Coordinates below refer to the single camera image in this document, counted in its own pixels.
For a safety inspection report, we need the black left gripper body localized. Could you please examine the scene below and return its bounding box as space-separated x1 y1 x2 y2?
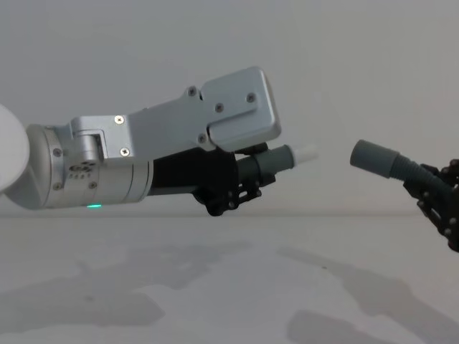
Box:
153 147 239 201

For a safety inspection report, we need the grey tube with white tip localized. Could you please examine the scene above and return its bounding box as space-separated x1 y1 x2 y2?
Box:
237 143 321 181

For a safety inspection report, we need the grey ribbed hose connector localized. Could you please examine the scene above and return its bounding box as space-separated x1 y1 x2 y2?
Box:
349 139 446 188

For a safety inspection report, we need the white table cloth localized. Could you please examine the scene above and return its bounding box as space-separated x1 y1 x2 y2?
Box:
0 214 459 344

